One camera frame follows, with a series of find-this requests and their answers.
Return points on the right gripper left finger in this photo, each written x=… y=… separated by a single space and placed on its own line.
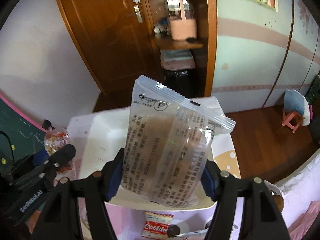
x=80 y=199

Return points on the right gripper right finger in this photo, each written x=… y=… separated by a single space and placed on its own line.
x=250 y=201

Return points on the round nut snack packet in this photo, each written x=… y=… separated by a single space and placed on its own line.
x=55 y=139

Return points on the red white cookie packet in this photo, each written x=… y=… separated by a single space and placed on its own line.
x=156 y=225

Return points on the translucent brown cake packet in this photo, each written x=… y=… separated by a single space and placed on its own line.
x=168 y=141

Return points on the brown wooden chair knob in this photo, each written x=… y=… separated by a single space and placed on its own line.
x=279 y=200

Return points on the pink cartoon tablecloth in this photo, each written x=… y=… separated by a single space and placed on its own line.
x=164 y=158

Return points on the white plastic storage bin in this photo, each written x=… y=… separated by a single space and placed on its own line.
x=97 y=139

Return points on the small pink stool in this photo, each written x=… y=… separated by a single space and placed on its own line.
x=291 y=120

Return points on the folded towels stack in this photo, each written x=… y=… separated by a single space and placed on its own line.
x=175 y=60

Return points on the brown wooden door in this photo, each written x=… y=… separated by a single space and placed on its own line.
x=114 y=46

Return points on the pink storage basket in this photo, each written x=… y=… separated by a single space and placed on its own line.
x=181 y=20

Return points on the green chalkboard pink frame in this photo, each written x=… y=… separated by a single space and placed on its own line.
x=23 y=135

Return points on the silver door handle lock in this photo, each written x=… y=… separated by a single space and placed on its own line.
x=137 y=10

